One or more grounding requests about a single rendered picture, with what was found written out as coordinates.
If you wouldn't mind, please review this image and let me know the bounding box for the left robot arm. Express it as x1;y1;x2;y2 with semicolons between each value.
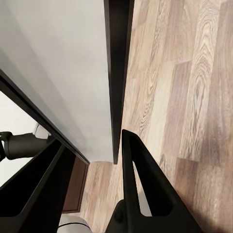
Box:
0;123;55;162

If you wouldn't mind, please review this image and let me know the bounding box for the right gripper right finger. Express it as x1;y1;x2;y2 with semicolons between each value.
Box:
121;129;204;233

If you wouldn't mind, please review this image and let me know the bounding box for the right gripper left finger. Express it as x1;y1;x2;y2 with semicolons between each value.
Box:
0;138;76;233

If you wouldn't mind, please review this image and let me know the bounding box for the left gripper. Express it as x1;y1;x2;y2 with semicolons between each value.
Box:
22;133;55;158

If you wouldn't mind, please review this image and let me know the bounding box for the hardback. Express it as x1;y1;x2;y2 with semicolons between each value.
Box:
0;0;134;165

